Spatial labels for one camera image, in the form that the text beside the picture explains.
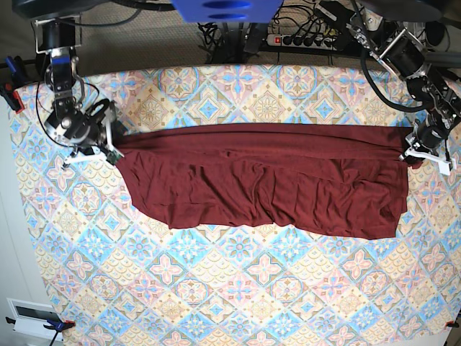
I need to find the blue clamp upper left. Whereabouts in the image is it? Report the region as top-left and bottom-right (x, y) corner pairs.
(5, 56), (26, 87)

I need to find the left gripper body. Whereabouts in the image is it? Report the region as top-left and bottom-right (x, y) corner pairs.
(412, 120), (449, 153)

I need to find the metal table frame leg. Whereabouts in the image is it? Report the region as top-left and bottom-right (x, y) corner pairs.
(424, 21), (461, 82)

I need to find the white power strip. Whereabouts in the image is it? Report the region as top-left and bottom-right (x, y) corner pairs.
(266, 34), (336, 50)

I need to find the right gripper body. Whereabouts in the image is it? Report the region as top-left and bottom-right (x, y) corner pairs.
(68, 113), (107, 147)

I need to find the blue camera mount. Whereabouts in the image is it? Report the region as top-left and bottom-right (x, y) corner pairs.
(171, 0), (282, 23)

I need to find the patterned tablecloth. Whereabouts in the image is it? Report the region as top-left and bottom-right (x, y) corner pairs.
(6, 66), (460, 345)

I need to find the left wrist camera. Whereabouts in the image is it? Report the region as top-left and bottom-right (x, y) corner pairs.
(437, 159), (452, 176)

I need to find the orange clamp bottom right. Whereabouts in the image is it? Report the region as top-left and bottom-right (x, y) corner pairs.
(445, 321), (460, 329)

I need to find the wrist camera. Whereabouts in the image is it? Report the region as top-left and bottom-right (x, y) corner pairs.
(437, 159), (452, 176)
(106, 149), (124, 166)

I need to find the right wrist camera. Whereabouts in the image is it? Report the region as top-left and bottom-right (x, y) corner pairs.
(106, 149), (124, 166)

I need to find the dark red t-shirt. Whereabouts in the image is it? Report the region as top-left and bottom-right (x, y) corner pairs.
(115, 123), (411, 240)

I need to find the red black clamp left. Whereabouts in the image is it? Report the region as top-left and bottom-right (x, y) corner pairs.
(0, 83), (24, 114)

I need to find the blue orange clamp bottom left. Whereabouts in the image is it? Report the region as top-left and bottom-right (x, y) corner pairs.
(5, 317), (76, 341)

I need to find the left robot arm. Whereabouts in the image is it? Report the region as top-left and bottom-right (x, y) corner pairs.
(346, 9), (460, 159)

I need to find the white wall outlet box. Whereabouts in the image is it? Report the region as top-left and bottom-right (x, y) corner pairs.
(5, 298), (59, 324)

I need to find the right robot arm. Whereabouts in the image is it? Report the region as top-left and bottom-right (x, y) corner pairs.
(33, 19), (115, 155)

